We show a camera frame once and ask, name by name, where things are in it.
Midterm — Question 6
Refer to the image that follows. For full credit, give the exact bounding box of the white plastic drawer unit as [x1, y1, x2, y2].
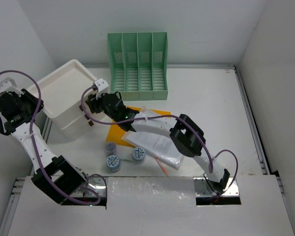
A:
[37, 59, 98, 141]

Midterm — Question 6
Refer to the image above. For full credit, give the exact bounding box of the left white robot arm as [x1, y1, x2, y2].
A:
[0, 89, 88, 206]

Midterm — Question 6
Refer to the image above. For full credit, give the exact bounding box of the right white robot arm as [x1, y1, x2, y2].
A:
[86, 93, 230, 195]

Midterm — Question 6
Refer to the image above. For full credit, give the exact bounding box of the orange paper folder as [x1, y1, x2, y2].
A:
[106, 106, 171, 148]

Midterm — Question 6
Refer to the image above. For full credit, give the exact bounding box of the dark-lidded ink jar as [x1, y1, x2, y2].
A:
[105, 142, 117, 156]

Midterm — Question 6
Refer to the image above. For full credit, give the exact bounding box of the green four-slot file organizer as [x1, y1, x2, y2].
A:
[107, 32, 168, 101]

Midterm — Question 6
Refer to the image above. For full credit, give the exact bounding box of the clear mesh document pouch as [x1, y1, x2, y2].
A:
[121, 106, 185, 170]

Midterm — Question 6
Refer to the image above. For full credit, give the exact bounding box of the orange-tipped clear pen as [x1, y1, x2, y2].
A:
[155, 157, 168, 176]

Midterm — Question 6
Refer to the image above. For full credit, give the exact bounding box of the white front shelf board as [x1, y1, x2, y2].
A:
[9, 175, 293, 236]

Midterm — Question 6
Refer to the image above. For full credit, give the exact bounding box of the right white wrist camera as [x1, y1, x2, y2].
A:
[93, 78, 109, 93]

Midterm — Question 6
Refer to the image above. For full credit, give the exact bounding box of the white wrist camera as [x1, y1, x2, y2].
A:
[0, 77, 24, 95]
[93, 78, 109, 93]

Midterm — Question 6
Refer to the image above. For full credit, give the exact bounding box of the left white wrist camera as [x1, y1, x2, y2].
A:
[0, 77, 24, 95]

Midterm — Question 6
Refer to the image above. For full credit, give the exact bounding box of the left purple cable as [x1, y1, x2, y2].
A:
[0, 70, 108, 206]

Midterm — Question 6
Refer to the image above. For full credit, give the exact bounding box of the purple cable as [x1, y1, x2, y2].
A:
[81, 85, 239, 199]
[0, 70, 108, 206]

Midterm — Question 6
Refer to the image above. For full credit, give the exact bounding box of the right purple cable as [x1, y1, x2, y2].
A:
[81, 85, 239, 199]

